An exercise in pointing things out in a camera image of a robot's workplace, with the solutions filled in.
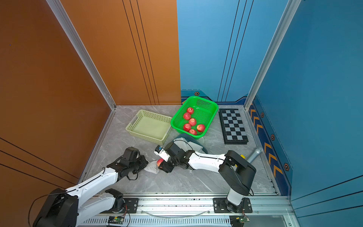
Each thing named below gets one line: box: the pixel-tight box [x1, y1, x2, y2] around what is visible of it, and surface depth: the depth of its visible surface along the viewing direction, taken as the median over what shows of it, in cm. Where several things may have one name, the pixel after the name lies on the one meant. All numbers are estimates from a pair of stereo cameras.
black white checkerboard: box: [218, 108, 249, 145], surface depth 104 cm
